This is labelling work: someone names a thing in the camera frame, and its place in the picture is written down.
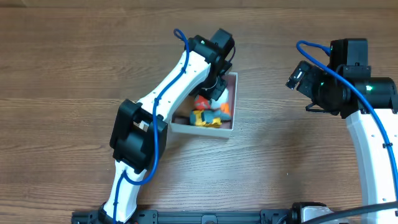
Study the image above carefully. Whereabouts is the white plush duck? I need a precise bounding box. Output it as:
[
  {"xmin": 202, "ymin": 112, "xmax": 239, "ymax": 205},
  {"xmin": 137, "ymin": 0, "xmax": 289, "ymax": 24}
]
[{"xmin": 210, "ymin": 88, "xmax": 231, "ymax": 115}]

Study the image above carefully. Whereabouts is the red ball toy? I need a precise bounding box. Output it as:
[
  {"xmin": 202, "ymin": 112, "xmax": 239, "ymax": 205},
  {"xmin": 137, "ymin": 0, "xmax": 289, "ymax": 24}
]
[{"xmin": 194, "ymin": 95, "xmax": 211, "ymax": 110}]

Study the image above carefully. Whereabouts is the yellow blue toy excavator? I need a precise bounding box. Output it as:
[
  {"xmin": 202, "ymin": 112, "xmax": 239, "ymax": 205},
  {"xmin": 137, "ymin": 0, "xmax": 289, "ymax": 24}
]
[{"xmin": 189, "ymin": 110, "xmax": 231, "ymax": 128}]

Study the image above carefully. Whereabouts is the brown plush toy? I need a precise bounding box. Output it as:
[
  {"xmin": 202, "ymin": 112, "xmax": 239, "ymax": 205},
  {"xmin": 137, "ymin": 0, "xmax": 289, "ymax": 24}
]
[{"xmin": 175, "ymin": 96, "xmax": 195, "ymax": 117}]

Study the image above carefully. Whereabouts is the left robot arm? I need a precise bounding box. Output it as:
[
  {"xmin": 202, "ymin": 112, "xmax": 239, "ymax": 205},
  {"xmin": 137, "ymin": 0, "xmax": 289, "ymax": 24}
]
[{"xmin": 99, "ymin": 29, "xmax": 236, "ymax": 223}]

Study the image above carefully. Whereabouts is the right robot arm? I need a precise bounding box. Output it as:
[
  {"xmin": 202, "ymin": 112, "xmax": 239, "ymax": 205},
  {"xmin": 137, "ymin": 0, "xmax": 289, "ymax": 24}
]
[{"xmin": 285, "ymin": 39, "xmax": 397, "ymax": 223}]

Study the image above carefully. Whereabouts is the white cardboard box pink interior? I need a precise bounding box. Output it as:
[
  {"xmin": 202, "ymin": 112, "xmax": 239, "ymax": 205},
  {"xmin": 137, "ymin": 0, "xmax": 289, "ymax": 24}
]
[{"xmin": 170, "ymin": 72, "xmax": 238, "ymax": 138}]

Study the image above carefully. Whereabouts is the right blue cable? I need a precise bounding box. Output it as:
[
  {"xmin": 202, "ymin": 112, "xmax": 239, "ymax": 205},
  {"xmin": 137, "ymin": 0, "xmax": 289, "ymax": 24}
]
[{"xmin": 295, "ymin": 40, "xmax": 398, "ymax": 200}]

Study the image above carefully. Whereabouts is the blue cable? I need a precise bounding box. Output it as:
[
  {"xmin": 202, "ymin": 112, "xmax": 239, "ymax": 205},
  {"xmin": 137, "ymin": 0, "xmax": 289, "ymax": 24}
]
[
  {"xmin": 295, "ymin": 40, "xmax": 398, "ymax": 200},
  {"xmin": 111, "ymin": 28, "xmax": 191, "ymax": 224}
]

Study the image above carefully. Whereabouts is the left blue cable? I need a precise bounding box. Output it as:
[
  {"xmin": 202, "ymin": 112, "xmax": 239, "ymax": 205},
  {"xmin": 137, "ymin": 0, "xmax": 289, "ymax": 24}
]
[{"xmin": 111, "ymin": 28, "xmax": 191, "ymax": 224}]

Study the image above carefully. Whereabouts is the thick black cable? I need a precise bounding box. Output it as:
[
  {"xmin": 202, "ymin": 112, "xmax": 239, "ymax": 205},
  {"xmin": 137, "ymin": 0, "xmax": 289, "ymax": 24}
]
[{"xmin": 306, "ymin": 200, "xmax": 398, "ymax": 224}]

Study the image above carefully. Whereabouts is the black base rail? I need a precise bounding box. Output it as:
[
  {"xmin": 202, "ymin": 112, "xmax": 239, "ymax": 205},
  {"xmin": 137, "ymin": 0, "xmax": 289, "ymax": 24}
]
[{"xmin": 70, "ymin": 209, "xmax": 296, "ymax": 224}]

